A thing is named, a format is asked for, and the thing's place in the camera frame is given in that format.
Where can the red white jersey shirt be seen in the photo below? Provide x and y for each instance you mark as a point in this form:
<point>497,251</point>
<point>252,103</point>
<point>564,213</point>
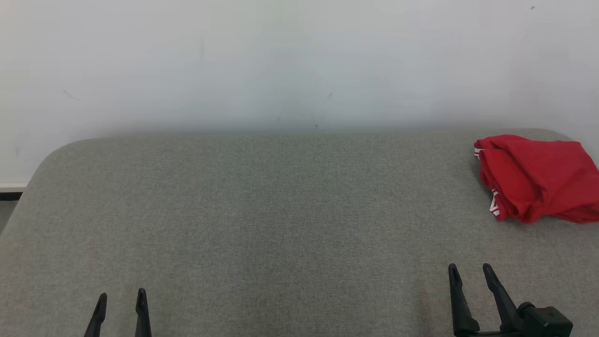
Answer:
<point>538,173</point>

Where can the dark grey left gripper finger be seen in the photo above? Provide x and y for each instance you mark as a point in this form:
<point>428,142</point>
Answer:
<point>97,320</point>
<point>142,318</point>

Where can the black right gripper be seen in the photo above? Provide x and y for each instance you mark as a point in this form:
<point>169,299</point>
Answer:
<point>543,323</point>

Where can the white black baseboard strip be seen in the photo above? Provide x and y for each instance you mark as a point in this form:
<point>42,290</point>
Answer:
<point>11,191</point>

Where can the grey fabric sofa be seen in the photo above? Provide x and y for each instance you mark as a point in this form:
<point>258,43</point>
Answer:
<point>281,224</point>

